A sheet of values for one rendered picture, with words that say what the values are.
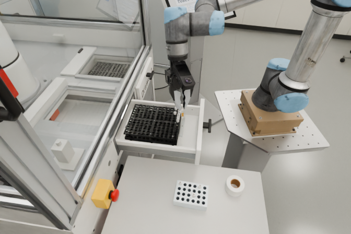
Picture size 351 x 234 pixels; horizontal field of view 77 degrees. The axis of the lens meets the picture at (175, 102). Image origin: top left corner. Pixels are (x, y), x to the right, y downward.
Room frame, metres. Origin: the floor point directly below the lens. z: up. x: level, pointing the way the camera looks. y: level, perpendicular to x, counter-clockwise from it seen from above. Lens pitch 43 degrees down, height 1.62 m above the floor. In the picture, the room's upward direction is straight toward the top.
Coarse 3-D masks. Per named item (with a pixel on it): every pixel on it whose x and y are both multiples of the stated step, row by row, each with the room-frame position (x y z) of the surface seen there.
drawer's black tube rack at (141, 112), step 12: (144, 108) 0.73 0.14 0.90; (156, 108) 0.72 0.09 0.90; (168, 108) 0.73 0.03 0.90; (132, 120) 0.65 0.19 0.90; (144, 120) 0.65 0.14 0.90; (156, 120) 0.65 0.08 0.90; (168, 120) 0.65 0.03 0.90; (180, 120) 0.67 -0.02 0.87; (132, 132) 0.58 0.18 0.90; (144, 132) 0.60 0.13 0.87; (156, 132) 0.58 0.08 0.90; (168, 132) 0.58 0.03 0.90; (168, 144) 0.55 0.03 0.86
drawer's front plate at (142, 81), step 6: (150, 60) 1.08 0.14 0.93; (150, 66) 1.07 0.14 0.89; (144, 72) 0.96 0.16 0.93; (150, 72) 1.06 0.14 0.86; (144, 78) 0.93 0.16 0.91; (138, 84) 0.86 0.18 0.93; (144, 84) 0.92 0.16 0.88; (138, 90) 0.83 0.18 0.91; (144, 90) 0.91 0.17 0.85; (138, 96) 0.83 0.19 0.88
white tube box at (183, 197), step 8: (184, 184) 0.41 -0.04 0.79; (192, 184) 0.41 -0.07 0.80; (176, 192) 0.37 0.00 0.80; (184, 192) 0.37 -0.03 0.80; (192, 192) 0.37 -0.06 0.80; (200, 192) 0.38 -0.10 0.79; (176, 200) 0.35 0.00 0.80; (184, 200) 0.35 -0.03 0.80; (192, 200) 0.35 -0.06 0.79; (200, 200) 0.35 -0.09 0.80; (192, 208) 0.33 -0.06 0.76; (200, 208) 0.32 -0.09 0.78
